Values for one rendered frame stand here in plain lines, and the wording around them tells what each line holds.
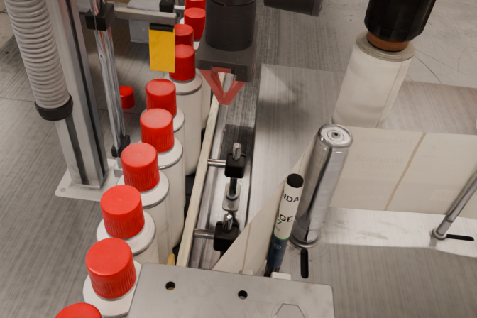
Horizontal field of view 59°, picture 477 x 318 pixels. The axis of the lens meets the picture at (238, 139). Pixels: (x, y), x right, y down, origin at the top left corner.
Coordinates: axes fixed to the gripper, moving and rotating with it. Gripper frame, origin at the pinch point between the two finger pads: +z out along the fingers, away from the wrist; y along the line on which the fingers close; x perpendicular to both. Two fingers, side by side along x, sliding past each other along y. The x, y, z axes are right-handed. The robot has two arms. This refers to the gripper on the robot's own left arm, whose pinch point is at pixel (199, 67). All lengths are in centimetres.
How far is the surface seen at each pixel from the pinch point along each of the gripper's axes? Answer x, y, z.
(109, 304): -46, 0, 21
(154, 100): -31.0, -1.0, 5.8
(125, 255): -46.5, 1.3, 16.8
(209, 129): -9.8, 3.7, 10.0
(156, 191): -36.8, 1.3, 14.1
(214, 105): -4.9, 3.8, 6.3
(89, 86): -19.2, -12.4, 5.2
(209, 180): -13.3, 4.7, 17.4
